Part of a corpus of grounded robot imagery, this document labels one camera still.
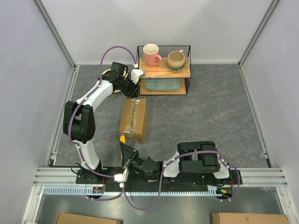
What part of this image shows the pink ceramic mug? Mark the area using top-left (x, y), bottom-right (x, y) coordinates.
top-left (143, 44), bottom-right (162, 67)

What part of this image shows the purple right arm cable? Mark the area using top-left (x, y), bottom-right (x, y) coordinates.
top-left (120, 150), bottom-right (241, 212)

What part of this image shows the cardboard box bottom right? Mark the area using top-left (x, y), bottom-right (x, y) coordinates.
top-left (212, 212), bottom-right (290, 224)

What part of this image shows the teal rectangular ceramic tray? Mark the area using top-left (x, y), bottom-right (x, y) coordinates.
top-left (145, 79), bottom-right (181, 91)

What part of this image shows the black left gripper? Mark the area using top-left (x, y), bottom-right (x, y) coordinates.
top-left (119, 75), bottom-right (141, 99)

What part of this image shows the beige plate with bird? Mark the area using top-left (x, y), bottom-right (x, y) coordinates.
top-left (102, 69), bottom-right (128, 94)

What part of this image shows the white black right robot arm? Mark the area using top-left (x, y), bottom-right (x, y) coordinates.
top-left (120, 141), bottom-right (242, 187)

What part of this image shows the brown cardboard express box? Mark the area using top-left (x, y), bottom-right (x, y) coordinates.
top-left (119, 98), bottom-right (149, 144)

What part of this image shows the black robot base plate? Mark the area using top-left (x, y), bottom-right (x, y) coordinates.
top-left (76, 168), bottom-right (242, 193)

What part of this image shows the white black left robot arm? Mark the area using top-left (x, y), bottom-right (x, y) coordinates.
top-left (63, 62), bottom-right (145, 183)

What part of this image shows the yellow utility knife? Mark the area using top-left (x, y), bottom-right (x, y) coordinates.
top-left (120, 134), bottom-right (126, 144)

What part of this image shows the beige stoneware mug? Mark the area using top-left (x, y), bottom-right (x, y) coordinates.
top-left (166, 49), bottom-right (186, 73)

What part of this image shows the aluminium frame rail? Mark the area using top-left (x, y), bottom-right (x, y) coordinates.
top-left (32, 0), bottom-right (77, 70)

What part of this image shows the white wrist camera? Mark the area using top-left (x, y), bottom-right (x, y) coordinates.
top-left (114, 168), bottom-right (129, 183)
top-left (130, 69), bottom-right (145, 84)

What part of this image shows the grey slotted cable duct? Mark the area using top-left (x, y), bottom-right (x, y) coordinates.
top-left (43, 186), bottom-right (227, 196)

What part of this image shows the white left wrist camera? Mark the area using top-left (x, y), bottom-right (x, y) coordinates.
top-left (130, 69), bottom-right (145, 84)

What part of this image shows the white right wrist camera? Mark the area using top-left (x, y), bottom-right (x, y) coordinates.
top-left (114, 168), bottom-right (129, 183)

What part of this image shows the cardboard box bottom left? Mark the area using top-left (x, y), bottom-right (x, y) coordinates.
top-left (56, 212), bottom-right (122, 224)

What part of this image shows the black wire wooden shelf rack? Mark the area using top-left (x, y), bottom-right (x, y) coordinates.
top-left (136, 45), bottom-right (192, 96)

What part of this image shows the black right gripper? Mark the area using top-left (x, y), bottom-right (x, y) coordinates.
top-left (120, 141), bottom-right (143, 175)

